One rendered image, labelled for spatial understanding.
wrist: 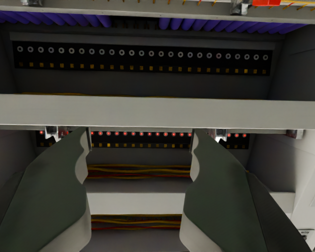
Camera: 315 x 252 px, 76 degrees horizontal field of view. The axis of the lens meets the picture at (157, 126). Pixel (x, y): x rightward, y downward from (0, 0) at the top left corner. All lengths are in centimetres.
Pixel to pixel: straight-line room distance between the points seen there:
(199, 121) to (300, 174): 25
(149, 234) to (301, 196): 40
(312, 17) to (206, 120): 21
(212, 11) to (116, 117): 20
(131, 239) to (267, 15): 60
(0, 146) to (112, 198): 26
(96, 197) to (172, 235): 31
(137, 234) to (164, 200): 27
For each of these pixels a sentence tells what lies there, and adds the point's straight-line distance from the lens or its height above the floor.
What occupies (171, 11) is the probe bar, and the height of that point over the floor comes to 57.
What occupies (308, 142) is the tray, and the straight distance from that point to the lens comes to 46.
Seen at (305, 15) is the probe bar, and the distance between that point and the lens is 39.
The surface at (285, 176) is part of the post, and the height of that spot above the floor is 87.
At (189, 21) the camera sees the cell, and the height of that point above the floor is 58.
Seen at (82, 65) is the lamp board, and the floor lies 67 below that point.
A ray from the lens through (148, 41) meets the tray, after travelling 45.
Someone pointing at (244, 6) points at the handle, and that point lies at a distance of 31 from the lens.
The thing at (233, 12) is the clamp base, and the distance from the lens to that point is 32.
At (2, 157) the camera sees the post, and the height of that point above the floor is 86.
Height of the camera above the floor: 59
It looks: 27 degrees up
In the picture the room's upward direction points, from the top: 178 degrees counter-clockwise
